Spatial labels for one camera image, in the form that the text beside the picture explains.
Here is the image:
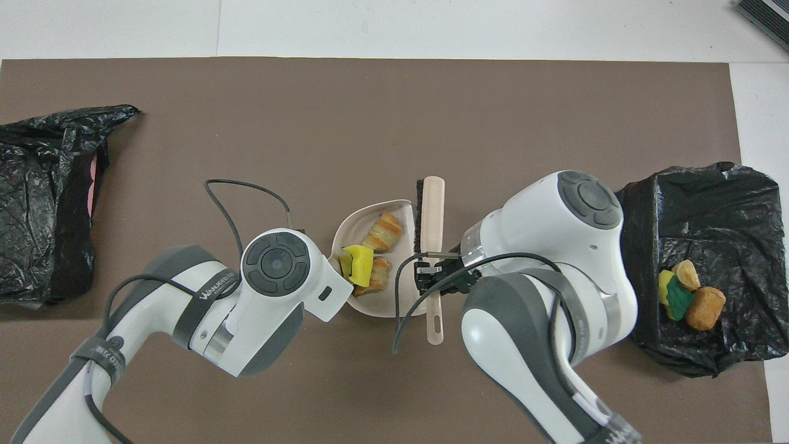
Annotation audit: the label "brown bread roll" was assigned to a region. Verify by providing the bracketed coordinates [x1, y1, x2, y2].
[685, 287, 727, 332]

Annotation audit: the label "striped croissant piece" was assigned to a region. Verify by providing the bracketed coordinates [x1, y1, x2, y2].
[672, 260, 701, 291]

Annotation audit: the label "small yellow green sponge piece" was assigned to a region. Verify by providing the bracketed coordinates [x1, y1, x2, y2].
[658, 269, 695, 322]

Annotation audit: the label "brown table mat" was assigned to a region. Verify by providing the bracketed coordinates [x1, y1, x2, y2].
[0, 57, 772, 444]

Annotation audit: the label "beige plastic dustpan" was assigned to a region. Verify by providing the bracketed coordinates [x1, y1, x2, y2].
[330, 199, 432, 319]

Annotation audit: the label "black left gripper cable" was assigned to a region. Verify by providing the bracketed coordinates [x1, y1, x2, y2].
[83, 179, 298, 444]

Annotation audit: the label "beige hand brush black bristles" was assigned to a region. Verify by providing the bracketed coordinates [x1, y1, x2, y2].
[412, 176, 446, 346]

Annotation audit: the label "black plastic trash bag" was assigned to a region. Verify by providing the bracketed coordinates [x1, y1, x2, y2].
[0, 104, 141, 309]
[616, 162, 782, 378]

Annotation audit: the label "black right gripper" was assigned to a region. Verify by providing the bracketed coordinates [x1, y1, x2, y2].
[415, 255, 480, 297]

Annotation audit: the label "dark grey ribbed object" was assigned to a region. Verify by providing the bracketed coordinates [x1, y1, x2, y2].
[735, 0, 789, 53]

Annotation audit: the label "curled green yellow sponge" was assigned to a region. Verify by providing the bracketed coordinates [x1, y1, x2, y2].
[340, 245, 375, 288]

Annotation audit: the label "pink plastic bin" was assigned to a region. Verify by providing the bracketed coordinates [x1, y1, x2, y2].
[88, 154, 100, 218]

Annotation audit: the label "striped orange pastry roll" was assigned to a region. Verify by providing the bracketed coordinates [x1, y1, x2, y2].
[353, 257, 393, 297]
[361, 212, 403, 253]

